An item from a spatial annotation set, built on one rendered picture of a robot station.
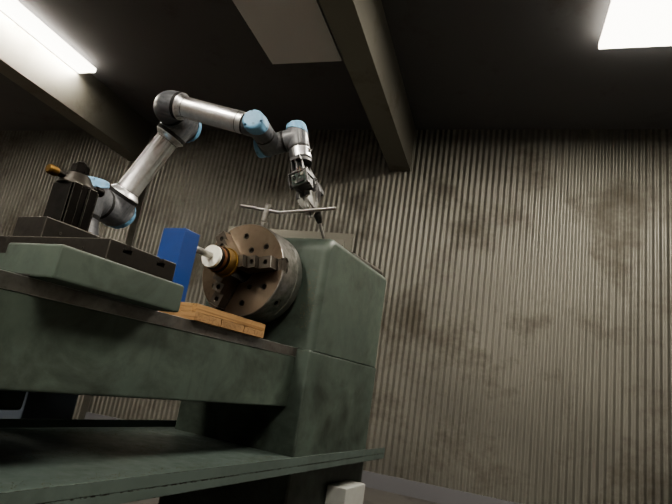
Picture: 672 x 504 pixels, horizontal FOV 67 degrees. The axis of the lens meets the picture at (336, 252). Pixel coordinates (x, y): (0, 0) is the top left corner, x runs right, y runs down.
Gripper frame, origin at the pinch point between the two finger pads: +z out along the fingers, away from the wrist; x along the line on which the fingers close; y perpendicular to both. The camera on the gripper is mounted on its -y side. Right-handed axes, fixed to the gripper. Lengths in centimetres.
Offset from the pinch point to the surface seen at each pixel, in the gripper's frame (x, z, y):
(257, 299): -18.0, 27.2, 9.9
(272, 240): -10.5, 9.3, 9.7
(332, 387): -12, 53, -25
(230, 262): -19.4, 17.5, 21.0
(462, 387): -18, 38, -300
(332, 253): 1.6, 11.8, -9.1
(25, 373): -20, 55, 83
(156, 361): -18, 51, 54
